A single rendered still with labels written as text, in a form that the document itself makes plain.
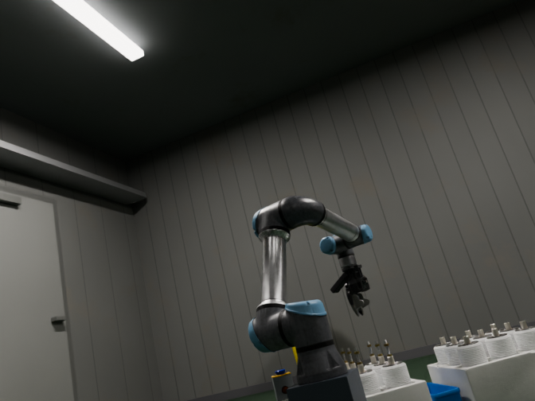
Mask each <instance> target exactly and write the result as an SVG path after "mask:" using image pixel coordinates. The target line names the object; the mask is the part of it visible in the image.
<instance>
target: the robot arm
mask: <svg viewBox="0 0 535 401"><path fill-rule="evenodd" d="M303 225H309V226H311V227H315V226H317V227H319V228H321V229H323V230H325V231H327V232H329V233H332V234H334V235H333V236H327V237H324V238H323V239H322V240H321V242H320V249H321V251H322V252H323V253H324V254H328V255H337V257H338V261H339V264H340V268H342V272H344V273H343V274H342V275H341V277H340V278H339V279H338V280H337V281H336V283H335V284H334V285H333V286H332V287H331V289H330V291H331V292H332V293H338V292H339V291H340V289H341V288H342V287H343V286H344V285H345V288H346V296H347V298H348V300H349V303H350V305H351V307H352V309H353V311H354V312H355V314H356V315H357V316H358V317H359V313H360V314H361V315H362V316H363V315H364V312H363V308H364V307H366V306H367V305H368V304H369V303H370V301H369V299H365V298H363V295H362V294H360V293H359V292H364V291H367V290H369V289H370V287H369V282H368V279H367V278H366V277H365V276H364V275H363V274H362V272H361V268H362V266H361V264H360V265H357V261H356V259H355V255H354V253H353V247H357V246H359V245H362V244H366V243H368V242H370V241H371V240H372V239H373V233H372V231H371V229H370V227H369V226H368V225H367V224H363V225H360V226H357V225H355V224H353V223H351V222H349V221H348V220H346V219H344V218H342V217H340V216H339V215H337V214H335V213H333V212H331V211H330V210H328V209H326V207H325V205H324V204H323V203H321V202H319V201H318V200H315V199H312V198H309V197H302V196H291V197H286V198H284V199H282V200H279V201H277V202H275V203H274V204H271V205H268V206H266V207H263V208H262V209H261V210H259V211H258V212H256V214H255V215H254V216H253V219H252V228H253V229H254V230H255V231H254V232H255V234H256V236H257V237H258V238H259V240H260V242H261V243H263V250H262V285H261V304H260V305H258V306H257V308H256V317H254V318H253V319H252V320H251V321H250V322H249V325H248V334H249V337H250V340H251V342H252V343H253V345H254V346H255V347H256V348H257V349H258V350H259V351H261V352H276V351H279V350H282V349H285V348H291V347H295V349H296V352H297V356H298V361H297V380H298V384H299V385H302V384H309V383H316V382H319V381H323V380H328V379H332V378H334V377H337V376H341V375H344V374H346V373H347V372H348V369H347V367H346V363H345V362H344V360H343V359H342V357H341V356H340V354H339V352H338V350H337V349H336V348H335V345H334V340H333V337H332V334H331V331H330V325H329V322H328V319H327V316H326V311H325V308H324V305H323V303H322V302H321V301H320V300H311V301H305V302H294V303H288V304H287V247H286V243H287V242H288V241H289V240H290V238H291V230H292V229H295V228H297V227H300V226H303ZM363 276H364V277H363ZM357 309H358V310H357ZM358 312H359V313H358Z"/></svg>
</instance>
